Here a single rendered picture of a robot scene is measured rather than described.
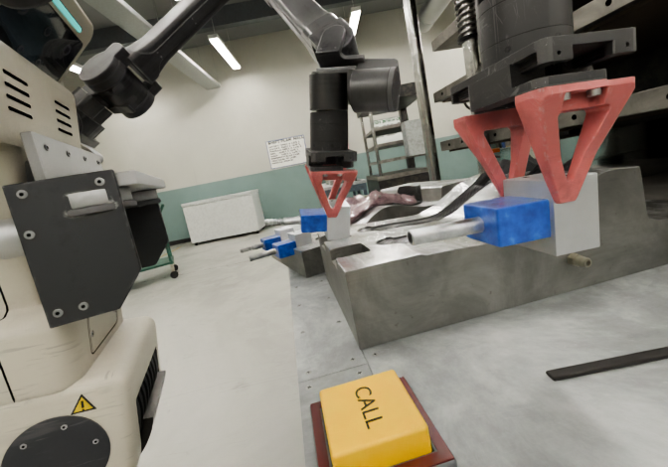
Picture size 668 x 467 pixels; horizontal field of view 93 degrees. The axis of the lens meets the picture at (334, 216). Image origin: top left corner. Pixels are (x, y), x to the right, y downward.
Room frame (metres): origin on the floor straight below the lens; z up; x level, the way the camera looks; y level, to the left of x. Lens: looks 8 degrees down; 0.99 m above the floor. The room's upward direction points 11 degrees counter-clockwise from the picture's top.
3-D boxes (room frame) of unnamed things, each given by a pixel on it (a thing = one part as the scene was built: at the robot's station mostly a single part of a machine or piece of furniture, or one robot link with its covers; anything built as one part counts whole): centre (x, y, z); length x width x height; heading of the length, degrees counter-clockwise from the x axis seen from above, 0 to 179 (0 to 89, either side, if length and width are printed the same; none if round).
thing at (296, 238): (0.66, 0.12, 0.85); 0.13 x 0.05 x 0.05; 115
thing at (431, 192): (0.83, -0.10, 0.85); 0.50 x 0.26 x 0.11; 115
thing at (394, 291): (0.48, -0.23, 0.87); 0.50 x 0.26 x 0.14; 98
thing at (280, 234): (0.75, 0.17, 0.85); 0.13 x 0.05 x 0.05; 115
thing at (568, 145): (1.13, -0.95, 0.87); 0.50 x 0.27 x 0.17; 98
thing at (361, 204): (0.82, -0.09, 0.90); 0.26 x 0.18 x 0.08; 115
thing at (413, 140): (5.40, -1.24, 1.03); 1.54 x 0.94 x 2.06; 1
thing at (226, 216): (7.15, 2.38, 0.47); 1.52 x 0.77 x 0.94; 91
